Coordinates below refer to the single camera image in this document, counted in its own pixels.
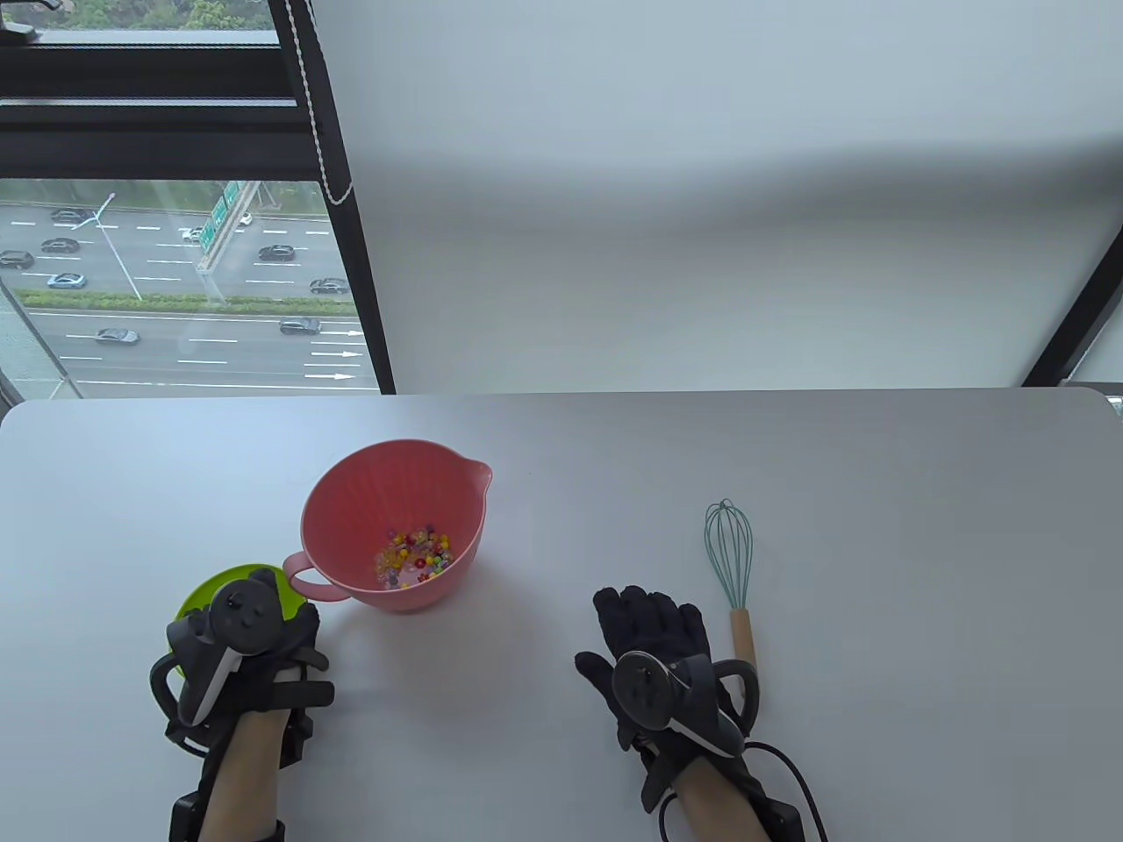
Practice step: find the person's left hand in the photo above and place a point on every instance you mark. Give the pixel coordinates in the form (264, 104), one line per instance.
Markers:
(307, 640)

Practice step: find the person's right hand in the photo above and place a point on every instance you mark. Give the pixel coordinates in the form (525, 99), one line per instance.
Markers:
(649, 623)

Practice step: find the green plastic bowl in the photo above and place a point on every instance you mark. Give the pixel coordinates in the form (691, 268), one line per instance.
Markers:
(206, 592)

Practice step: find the pile of colourful plastic decorations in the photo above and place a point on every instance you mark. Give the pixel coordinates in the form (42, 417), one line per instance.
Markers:
(412, 554)

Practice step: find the pink salad bowl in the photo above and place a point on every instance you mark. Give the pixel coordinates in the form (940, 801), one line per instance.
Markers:
(368, 491)

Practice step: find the person's right forearm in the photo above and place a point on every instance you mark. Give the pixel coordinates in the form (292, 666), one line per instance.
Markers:
(711, 807)

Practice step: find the person's left forearm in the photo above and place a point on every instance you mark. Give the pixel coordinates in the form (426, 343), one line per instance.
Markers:
(250, 781)

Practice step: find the right black and white controller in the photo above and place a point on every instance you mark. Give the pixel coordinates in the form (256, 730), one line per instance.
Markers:
(645, 688)

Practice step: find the black and white controller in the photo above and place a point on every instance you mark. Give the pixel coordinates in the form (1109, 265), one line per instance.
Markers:
(237, 610)
(645, 688)

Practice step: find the left black and white controller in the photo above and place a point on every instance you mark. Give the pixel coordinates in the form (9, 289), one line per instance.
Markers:
(237, 610)

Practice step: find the black left wrist clamp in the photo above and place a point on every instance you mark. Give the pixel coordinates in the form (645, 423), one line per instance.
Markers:
(298, 741)

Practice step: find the white roller blind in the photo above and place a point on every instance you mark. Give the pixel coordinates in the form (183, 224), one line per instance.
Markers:
(702, 219)

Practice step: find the green highway sign gantry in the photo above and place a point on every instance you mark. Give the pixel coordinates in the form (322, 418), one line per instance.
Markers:
(213, 219)

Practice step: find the black slanted window post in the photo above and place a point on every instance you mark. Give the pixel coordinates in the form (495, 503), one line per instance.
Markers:
(1079, 324)

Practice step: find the black window frame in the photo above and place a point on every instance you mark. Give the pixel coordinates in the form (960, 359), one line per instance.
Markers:
(158, 132)

